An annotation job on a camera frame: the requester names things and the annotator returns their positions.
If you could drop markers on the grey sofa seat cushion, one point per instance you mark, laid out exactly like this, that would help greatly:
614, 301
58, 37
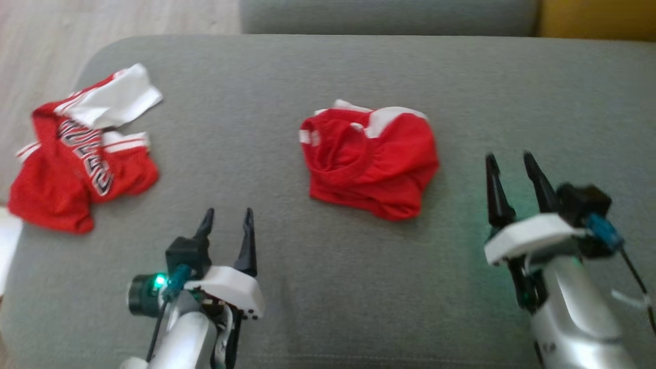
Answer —
359, 287

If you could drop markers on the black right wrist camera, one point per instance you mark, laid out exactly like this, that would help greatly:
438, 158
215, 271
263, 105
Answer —
584, 202

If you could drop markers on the grey sofa back cushion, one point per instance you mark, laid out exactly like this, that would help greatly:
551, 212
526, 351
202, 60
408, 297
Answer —
389, 15

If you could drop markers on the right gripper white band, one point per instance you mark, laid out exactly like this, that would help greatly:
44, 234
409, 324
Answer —
528, 236

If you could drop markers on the yellow sofa cushion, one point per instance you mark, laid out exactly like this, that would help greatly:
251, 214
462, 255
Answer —
599, 18

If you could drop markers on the red jersey white striped sleeves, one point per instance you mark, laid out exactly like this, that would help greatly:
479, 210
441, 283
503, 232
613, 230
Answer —
51, 184

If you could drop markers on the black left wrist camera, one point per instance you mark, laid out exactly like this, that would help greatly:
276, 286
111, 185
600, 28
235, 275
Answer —
187, 253

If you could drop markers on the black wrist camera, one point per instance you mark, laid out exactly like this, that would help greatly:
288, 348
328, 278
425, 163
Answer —
187, 253
584, 202

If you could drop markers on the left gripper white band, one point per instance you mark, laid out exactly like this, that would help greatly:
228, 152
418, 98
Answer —
230, 289

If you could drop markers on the red shorts white waistband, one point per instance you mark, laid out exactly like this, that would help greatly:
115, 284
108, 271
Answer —
374, 169

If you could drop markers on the white plastic item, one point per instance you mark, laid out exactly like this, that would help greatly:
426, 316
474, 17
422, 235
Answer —
7, 246

